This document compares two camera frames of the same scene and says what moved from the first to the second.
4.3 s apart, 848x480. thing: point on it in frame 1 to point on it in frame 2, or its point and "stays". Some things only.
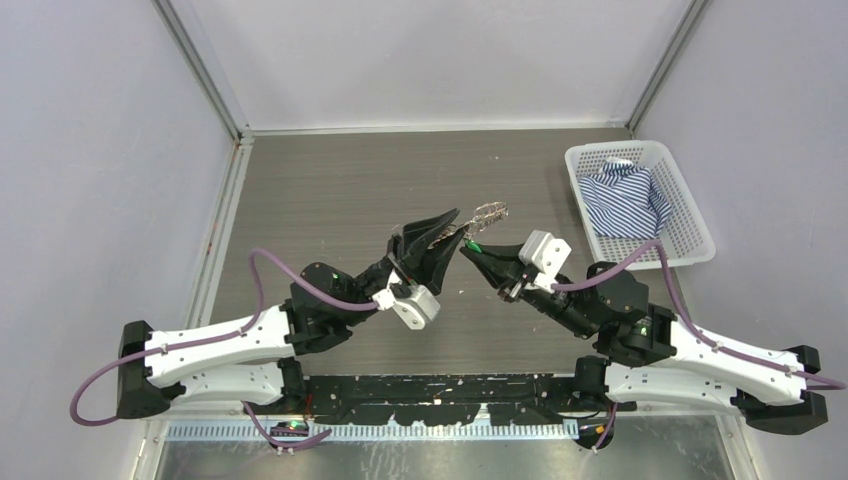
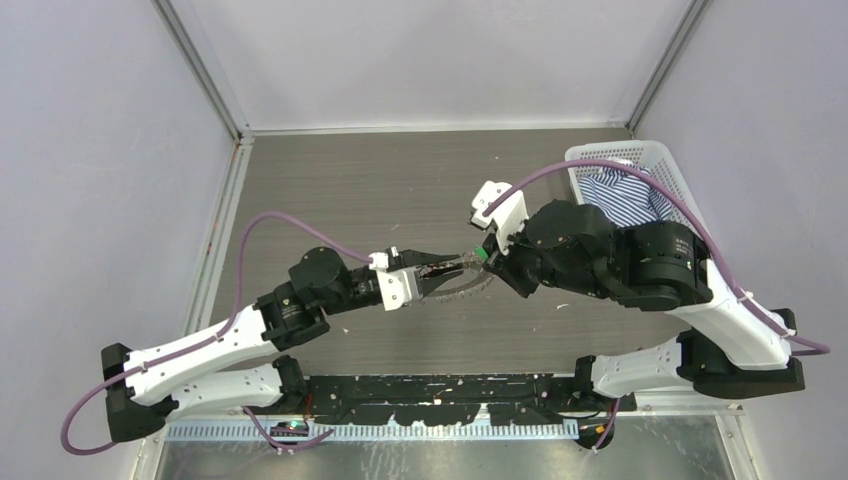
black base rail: [509, 400] stays
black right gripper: [501, 263] to [505, 265]
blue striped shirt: [624, 200] stays
